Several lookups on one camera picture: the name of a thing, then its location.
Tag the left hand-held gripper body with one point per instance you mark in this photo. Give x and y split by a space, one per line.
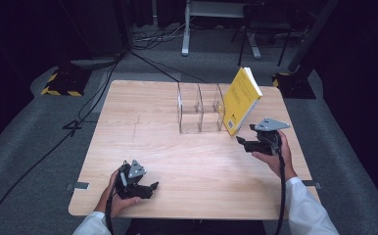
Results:
126 186

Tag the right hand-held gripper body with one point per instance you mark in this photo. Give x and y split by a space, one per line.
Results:
268 143

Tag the yellow book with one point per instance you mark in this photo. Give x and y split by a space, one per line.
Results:
241 101

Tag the clear acrylic book rack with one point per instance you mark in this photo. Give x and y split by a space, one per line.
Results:
190 120

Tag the person's right hand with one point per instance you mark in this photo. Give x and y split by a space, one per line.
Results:
276 164

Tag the person's left hand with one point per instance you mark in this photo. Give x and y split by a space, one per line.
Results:
112 204

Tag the grey tape strip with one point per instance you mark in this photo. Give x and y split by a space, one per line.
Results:
79 185
312 184

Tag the black yellow striped stand base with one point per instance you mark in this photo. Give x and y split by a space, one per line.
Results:
66 83
294 86

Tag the black chair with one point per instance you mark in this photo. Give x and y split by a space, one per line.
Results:
265 23

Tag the black metal stand post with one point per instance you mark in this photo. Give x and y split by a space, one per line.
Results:
311 36

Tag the white desk frame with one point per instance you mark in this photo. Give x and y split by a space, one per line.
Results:
186 32

